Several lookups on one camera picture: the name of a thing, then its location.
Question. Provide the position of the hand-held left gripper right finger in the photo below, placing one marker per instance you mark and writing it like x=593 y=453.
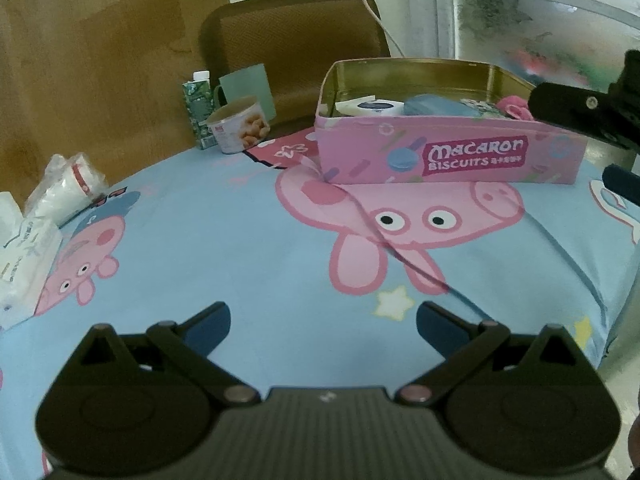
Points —
x=435 y=327

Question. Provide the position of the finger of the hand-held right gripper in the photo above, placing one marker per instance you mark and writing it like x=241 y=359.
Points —
x=575 y=107
x=622 y=182

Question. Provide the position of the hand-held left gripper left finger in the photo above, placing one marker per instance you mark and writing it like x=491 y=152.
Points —
x=210 y=327

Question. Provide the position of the pink soft cloth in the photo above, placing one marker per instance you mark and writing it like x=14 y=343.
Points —
x=512 y=105

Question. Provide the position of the patterned soft pouch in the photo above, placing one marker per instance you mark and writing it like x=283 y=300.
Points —
x=477 y=106

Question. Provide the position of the blue soft pack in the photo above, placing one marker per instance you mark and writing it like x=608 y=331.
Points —
x=435 y=104

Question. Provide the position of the pink biscuit tin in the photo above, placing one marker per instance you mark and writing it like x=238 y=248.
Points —
x=440 y=155

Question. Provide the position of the white wet wipes packet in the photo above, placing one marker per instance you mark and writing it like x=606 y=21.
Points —
x=370 y=106

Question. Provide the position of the printed cartoon blanket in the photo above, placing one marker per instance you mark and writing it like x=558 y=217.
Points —
x=200 y=245

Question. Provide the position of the frosted window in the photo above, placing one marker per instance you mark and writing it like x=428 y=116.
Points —
x=540 y=15

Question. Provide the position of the white tissue pack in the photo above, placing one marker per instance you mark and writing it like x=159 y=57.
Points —
x=22 y=265

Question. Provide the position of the bagged white paper cups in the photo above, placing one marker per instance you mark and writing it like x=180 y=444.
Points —
x=67 y=185

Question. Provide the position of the round snack tub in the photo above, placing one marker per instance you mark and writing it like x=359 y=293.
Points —
x=240 y=127

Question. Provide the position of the green drink carton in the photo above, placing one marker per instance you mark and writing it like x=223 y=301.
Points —
x=199 y=110

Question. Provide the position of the pale green cup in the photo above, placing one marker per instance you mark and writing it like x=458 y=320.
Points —
x=250 y=91

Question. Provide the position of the wooden headboard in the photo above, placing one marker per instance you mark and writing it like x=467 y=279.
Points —
x=100 y=70

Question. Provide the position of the brown chair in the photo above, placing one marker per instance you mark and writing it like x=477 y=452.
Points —
x=295 y=45

